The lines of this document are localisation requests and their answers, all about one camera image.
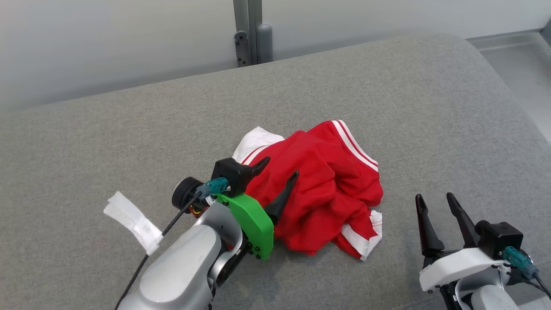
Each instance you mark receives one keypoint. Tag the white paper tape strip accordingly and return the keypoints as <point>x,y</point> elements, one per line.
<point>133,221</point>

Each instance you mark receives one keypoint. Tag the red basketball jersey white trim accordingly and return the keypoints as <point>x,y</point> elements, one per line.
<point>327,159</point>

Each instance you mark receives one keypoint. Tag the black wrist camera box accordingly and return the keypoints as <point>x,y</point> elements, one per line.
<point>499,239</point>
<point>230,174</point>

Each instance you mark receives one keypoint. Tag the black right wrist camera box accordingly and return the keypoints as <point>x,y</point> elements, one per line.
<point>499,239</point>

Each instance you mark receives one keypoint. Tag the grey metal door post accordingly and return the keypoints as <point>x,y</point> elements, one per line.
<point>247,17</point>

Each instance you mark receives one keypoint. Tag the grey cylindrical door stopper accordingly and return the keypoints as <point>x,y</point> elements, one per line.
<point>265,43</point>

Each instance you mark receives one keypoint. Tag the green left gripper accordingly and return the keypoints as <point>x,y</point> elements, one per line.
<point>256,226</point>

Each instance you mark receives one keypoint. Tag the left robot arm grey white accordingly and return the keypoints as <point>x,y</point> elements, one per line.
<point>185,267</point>

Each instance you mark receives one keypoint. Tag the grey metal hinge bracket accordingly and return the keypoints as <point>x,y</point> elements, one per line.
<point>242,49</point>

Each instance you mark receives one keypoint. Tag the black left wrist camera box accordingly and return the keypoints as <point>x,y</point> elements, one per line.
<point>230,174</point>

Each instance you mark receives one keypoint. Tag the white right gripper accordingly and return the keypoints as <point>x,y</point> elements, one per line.
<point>456,265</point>

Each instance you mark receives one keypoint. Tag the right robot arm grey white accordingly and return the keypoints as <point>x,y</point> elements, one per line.
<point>486,301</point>

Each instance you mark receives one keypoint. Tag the red shorts white side stripe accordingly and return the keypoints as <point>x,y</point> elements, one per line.
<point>310,232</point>

